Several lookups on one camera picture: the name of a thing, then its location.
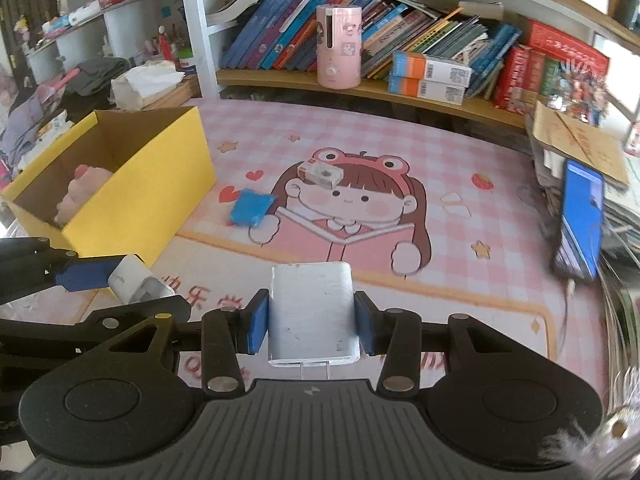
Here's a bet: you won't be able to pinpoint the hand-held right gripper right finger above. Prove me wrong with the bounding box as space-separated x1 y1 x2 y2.
354 291 506 393

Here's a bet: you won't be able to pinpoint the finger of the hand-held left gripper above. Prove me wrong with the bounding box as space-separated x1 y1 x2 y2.
0 296 192 348
0 237 126 306

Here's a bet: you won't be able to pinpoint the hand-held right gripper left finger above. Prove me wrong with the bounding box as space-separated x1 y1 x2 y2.
70 289 271 393

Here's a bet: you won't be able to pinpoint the white charger block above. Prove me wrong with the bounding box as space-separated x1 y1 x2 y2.
107 254 176 306

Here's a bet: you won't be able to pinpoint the white power bank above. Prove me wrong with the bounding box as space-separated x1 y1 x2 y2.
269 261 362 381

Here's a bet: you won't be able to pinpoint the pink plush toy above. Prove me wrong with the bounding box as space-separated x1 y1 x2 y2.
54 164 115 226

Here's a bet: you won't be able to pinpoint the yellow cardboard box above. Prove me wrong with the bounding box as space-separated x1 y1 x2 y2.
0 106 217 268

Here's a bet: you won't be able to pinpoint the blue packet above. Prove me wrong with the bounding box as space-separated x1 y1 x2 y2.
229 188 277 227

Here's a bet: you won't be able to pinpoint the pink cartoon table mat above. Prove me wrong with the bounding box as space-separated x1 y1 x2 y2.
0 97 616 401

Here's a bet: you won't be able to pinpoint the small white box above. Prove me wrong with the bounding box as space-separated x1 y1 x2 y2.
296 159 345 190

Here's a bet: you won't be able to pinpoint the pile of clothes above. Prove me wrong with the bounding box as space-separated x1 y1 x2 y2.
0 57 131 171

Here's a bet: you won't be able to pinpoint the tissue pack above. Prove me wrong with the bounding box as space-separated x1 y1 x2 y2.
110 60 187 110

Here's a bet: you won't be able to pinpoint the blue smartphone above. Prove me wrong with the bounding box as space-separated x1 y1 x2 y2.
551 159 606 281

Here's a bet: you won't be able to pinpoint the orange and white box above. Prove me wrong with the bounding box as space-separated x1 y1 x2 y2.
389 51 473 87
387 76 467 106

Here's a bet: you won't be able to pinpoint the fluffy grey fur trim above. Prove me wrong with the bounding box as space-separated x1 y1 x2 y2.
540 367 640 480

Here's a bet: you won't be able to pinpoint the white low shelf unit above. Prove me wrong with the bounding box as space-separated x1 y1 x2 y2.
25 0 186 71

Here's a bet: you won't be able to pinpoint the stack of papers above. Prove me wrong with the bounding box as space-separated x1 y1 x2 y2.
525 110 640 411

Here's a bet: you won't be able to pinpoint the white wooden bookshelf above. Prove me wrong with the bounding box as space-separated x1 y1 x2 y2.
177 0 640 136

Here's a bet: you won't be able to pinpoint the pink humidifier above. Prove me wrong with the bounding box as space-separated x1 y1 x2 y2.
316 4 363 89

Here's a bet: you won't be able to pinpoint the brown paper envelope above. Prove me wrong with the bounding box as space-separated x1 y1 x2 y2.
531 101 632 188

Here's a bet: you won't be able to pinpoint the row of colourful books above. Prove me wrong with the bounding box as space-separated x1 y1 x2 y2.
219 0 526 106

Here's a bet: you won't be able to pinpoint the red thick books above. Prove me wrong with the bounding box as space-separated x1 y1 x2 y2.
492 20 611 111

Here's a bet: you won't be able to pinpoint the colourful printed packet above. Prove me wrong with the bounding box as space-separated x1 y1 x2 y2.
547 57 608 126

